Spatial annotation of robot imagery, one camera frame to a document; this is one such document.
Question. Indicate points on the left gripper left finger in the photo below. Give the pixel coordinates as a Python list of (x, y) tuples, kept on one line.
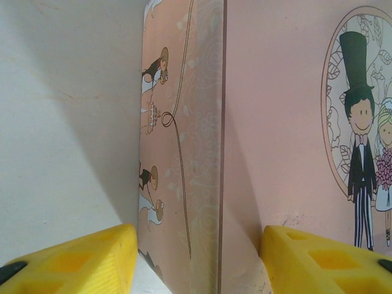
[(76, 263)]

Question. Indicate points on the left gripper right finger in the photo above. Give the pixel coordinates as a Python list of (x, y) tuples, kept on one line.
[(321, 266)]

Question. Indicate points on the pink wedding cartoon tin box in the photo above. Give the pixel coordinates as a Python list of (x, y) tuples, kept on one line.
[(275, 137)]

